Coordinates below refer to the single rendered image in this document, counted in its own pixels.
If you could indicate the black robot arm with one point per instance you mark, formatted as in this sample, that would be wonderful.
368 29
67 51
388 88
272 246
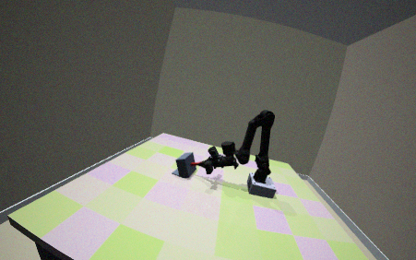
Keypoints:
266 119

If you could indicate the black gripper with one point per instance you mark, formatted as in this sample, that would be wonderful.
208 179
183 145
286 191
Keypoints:
208 164

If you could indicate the dark grey sloped panel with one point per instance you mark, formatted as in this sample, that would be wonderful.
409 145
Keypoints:
185 170

